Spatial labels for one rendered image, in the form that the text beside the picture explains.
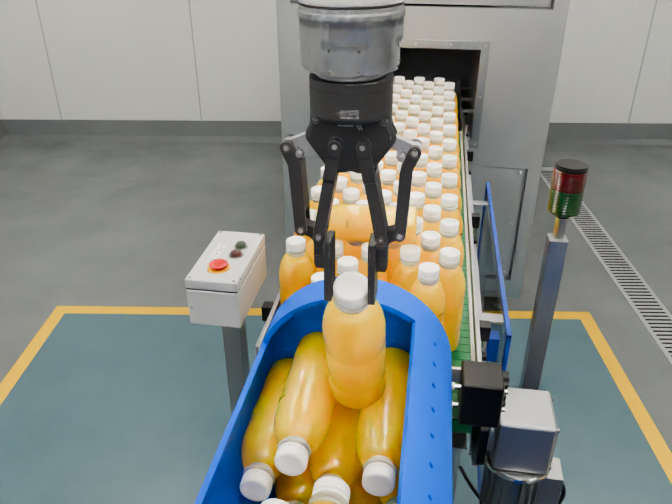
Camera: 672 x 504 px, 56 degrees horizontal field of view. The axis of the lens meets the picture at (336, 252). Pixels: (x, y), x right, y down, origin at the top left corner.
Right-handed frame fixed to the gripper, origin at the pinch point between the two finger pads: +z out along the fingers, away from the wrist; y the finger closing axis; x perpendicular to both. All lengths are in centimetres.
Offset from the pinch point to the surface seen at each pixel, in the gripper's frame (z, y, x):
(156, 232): 136, -151, 253
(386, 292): 14.1, 2.5, 17.9
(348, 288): 2.2, -0.2, -0.3
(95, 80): 88, -261, 410
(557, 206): 19, 32, 62
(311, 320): 22.0, -9.0, 20.8
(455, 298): 34, 14, 48
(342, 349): 10.1, -0.9, -0.7
